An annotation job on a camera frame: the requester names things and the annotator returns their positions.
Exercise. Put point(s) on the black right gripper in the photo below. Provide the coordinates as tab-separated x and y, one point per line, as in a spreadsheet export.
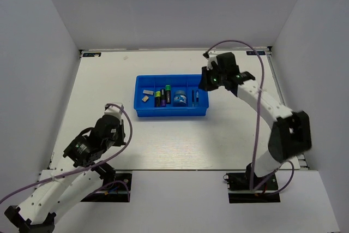
205	84

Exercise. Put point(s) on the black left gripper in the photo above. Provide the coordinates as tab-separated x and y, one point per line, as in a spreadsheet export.
121	140

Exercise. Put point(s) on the blue ink pen refill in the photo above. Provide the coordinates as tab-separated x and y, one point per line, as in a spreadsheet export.
196	98

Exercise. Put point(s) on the blue labelled round jar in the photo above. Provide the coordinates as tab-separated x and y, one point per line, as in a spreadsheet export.
180	98

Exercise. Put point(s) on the green capped black highlighter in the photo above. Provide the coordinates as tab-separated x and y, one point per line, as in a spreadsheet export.
168	94

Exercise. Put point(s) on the purple capped black highlighter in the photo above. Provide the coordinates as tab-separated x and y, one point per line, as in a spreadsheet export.
163	98

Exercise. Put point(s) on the yellow capped black highlighter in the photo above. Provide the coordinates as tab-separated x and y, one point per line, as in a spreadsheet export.
157	98

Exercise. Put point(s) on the small tan wooden block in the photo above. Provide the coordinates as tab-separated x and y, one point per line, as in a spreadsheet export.
145	98

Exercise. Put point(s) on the grey white eraser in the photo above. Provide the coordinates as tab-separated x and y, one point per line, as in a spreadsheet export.
148	92

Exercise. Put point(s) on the green ink pen refill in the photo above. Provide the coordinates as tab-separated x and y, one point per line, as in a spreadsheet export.
192	98

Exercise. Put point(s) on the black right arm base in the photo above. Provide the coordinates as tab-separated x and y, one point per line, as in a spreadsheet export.
260	191

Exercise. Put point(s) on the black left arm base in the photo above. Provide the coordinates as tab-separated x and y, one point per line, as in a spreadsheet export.
117	190

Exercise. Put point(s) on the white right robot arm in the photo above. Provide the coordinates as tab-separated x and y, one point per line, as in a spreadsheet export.
290	133

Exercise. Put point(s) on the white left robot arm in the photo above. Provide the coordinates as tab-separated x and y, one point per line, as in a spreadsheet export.
79	173

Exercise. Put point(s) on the blue plastic divided tray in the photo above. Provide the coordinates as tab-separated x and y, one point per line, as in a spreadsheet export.
185	82

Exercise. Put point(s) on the right table corner label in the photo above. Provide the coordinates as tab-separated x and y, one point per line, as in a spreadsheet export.
251	53

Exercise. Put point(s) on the table corner label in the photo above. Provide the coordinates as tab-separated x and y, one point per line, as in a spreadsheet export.
91	54
251	53

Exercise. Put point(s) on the left table corner label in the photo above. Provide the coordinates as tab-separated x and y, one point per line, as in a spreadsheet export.
91	54

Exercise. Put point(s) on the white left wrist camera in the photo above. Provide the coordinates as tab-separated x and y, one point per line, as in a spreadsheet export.
114	111

